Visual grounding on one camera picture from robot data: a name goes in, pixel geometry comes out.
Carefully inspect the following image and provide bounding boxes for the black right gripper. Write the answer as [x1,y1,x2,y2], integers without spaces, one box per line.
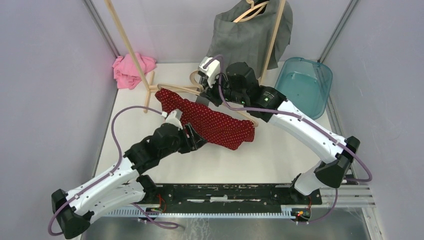
[200,69,248,107]

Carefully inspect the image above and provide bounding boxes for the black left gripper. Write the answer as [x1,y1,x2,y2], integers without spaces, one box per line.
[159,122,208,159]

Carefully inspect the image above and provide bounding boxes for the red polka dot cloth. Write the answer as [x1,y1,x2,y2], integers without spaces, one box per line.
[155,88,255,151]

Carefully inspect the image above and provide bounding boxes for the grey pleated skirt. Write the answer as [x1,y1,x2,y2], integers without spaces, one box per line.
[206,0,293,79]

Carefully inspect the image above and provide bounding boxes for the wooden clothes hanger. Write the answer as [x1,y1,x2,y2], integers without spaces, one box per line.
[232,0,270,23]

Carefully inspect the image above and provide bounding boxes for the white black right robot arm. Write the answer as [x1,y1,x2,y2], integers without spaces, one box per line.
[198,57,360,204]

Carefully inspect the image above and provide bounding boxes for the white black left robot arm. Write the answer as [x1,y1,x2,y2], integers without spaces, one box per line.
[48,123,207,240]

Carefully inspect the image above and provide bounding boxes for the wooden clothes rack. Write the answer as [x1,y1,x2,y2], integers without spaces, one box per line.
[101,0,290,115]

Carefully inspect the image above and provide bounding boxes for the pink cloth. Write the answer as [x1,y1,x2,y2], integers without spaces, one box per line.
[112,53,157,90]

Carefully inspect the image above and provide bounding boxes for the teal plastic basket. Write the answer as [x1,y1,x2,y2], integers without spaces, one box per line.
[275,57,333,120]

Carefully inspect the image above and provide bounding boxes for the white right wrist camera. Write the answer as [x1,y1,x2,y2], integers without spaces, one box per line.
[198,56,221,88]

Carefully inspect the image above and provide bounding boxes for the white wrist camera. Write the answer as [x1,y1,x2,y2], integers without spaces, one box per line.
[161,109,183,130]
[198,56,221,88]

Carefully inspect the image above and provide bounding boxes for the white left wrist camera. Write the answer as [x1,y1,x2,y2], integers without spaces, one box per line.
[161,109,183,130]

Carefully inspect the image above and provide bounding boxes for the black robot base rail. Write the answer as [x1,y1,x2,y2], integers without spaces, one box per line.
[139,183,323,214]

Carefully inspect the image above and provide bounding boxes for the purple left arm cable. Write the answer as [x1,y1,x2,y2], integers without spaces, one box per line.
[47,105,181,237]

